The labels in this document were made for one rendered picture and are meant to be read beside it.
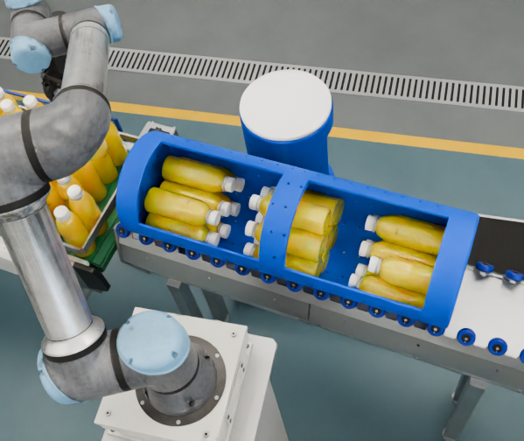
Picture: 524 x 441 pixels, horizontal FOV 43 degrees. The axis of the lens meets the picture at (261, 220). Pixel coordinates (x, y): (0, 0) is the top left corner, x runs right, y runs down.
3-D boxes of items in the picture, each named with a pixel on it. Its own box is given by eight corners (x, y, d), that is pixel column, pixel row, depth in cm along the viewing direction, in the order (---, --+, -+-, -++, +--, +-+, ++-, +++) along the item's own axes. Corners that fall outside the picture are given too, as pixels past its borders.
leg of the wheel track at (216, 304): (226, 326, 277) (197, 254, 224) (213, 323, 278) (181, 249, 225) (231, 314, 279) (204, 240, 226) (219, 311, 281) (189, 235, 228)
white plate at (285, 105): (285, 155, 190) (285, 157, 191) (351, 98, 198) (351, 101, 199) (220, 107, 202) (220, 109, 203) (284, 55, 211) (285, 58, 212)
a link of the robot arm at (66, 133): (99, 116, 96) (109, -14, 133) (24, 135, 96) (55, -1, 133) (124, 178, 104) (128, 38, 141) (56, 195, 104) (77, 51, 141)
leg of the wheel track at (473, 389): (456, 444, 243) (486, 392, 190) (440, 439, 244) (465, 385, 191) (460, 430, 245) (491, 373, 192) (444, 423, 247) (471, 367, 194)
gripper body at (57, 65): (73, 100, 155) (54, 63, 144) (45, 89, 157) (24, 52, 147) (92, 78, 158) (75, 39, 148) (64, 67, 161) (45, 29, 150)
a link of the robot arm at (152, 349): (203, 385, 125) (185, 360, 114) (133, 402, 125) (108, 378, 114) (194, 326, 131) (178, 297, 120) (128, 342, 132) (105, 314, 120)
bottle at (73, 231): (101, 247, 197) (80, 213, 181) (82, 262, 195) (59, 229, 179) (87, 233, 200) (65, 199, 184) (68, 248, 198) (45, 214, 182)
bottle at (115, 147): (126, 146, 216) (108, 108, 200) (131, 163, 212) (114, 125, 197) (105, 153, 216) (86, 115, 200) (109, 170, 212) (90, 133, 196)
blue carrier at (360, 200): (442, 345, 166) (456, 304, 141) (136, 248, 191) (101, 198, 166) (470, 246, 177) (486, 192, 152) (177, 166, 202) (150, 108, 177)
